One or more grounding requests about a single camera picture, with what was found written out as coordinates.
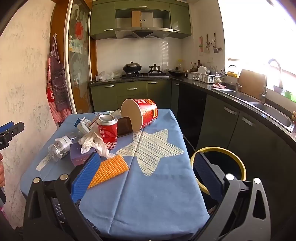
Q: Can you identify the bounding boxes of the clear plastic bottle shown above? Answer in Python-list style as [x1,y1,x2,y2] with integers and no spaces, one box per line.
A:
[48,132,81,162]

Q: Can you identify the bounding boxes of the crumpled clear plastic bag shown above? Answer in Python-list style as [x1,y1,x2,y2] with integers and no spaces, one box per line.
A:
[96,70,122,81]

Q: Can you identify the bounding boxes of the white dish rack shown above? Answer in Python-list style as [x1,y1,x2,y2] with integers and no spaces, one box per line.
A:
[188,71,223,84]

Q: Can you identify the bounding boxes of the green plastic container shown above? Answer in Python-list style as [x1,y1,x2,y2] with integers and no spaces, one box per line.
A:
[284,90,296,102]

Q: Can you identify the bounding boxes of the tall gooseneck steel faucet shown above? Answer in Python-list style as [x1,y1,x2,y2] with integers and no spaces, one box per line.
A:
[261,58,284,104]

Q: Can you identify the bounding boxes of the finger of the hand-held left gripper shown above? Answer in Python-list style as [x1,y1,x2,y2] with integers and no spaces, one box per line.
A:
[0,122,25,139]

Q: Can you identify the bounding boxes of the green base cabinets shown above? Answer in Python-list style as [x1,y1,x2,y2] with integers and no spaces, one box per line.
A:
[90,80,172,114]

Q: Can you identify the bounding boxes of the small wooden board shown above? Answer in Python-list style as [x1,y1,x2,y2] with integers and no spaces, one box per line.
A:
[132,10,141,27]

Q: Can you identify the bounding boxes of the purple cardboard box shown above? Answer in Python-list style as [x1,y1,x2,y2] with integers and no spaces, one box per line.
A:
[70,143,97,167]

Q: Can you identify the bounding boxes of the black gas stove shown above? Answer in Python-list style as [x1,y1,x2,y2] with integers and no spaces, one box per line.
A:
[121,72,169,79]

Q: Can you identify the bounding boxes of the person's left hand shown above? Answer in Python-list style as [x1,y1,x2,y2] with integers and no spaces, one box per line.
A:
[0,153,5,188]

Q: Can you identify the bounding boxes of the wooden cutting board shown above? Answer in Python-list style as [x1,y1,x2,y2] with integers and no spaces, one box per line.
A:
[238,69,266,93]

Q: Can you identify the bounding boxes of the dark kitchen countertop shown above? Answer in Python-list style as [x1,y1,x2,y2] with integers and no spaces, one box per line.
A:
[90,76,296,142]

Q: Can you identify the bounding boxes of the red checked apron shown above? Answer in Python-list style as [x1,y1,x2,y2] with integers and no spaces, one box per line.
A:
[46,58,72,123]

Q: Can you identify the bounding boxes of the printed sliding glass door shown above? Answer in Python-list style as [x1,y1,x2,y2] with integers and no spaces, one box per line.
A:
[64,0,93,114]

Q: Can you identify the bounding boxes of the red paper noodle cup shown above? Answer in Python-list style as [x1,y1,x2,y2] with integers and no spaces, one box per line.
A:
[121,98,159,132]

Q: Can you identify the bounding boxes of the wide green wall cabinet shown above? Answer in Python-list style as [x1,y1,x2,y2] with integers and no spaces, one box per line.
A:
[115,0,170,11]

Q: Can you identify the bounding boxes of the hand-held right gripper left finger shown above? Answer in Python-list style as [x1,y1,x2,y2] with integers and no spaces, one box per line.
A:
[23,152,102,241]

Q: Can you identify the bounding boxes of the hanging kitchen utensils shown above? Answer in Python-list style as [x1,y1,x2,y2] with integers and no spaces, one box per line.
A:
[199,32,220,55]

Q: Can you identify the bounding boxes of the black lidded frying pan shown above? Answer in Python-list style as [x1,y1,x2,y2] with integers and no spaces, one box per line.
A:
[168,67,185,77]

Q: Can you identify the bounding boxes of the dark brown case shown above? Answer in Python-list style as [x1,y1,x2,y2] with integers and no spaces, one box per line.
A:
[117,116,133,138]

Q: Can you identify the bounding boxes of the white and blue wrapper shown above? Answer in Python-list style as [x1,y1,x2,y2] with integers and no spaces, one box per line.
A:
[74,117,93,135]

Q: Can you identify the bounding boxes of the red soda can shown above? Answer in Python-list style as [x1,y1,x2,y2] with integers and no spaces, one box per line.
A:
[96,113,118,151]

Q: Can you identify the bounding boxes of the bright window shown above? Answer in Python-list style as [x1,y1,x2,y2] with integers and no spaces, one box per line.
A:
[220,0,296,77]

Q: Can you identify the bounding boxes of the steel double sink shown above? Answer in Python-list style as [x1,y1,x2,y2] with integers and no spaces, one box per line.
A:
[214,89,295,132]

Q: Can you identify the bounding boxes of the steel range hood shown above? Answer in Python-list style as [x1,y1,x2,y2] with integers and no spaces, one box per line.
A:
[114,9,174,39]

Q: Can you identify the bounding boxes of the yellow rimmed black trash bin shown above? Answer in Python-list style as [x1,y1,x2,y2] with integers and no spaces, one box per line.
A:
[190,146,247,194]

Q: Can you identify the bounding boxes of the purple checked apron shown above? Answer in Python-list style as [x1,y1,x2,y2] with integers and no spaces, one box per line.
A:
[50,37,71,111]

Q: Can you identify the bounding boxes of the black wok with lid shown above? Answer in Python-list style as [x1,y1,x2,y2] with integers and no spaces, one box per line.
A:
[122,61,142,73]

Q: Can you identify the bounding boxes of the white tissue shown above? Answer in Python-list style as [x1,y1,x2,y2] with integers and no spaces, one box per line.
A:
[77,132,111,159]

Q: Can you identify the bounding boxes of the dark base cabinets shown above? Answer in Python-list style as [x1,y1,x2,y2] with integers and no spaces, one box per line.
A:
[171,80,296,209]

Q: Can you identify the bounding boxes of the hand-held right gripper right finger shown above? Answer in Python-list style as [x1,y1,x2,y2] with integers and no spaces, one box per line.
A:
[192,152,271,241]

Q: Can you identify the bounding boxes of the orange spiked rubber pad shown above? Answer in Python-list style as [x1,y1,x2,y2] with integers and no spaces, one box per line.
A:
[88,155,129,189]

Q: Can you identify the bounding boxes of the blue star print tablecloth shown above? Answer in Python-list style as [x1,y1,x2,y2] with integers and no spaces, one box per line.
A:
[20,108,211,240]

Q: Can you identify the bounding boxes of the white paper strip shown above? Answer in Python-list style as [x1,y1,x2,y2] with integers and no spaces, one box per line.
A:
[37,153,51,172]

